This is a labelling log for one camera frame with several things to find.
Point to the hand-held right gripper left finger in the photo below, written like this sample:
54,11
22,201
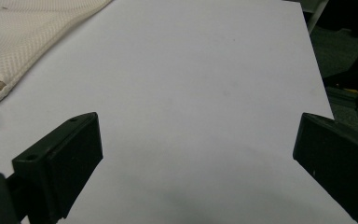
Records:
65,168

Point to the cream mesh fabric pillowcase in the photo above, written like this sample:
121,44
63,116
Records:
15,40

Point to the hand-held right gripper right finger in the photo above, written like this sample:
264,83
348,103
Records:
338,161

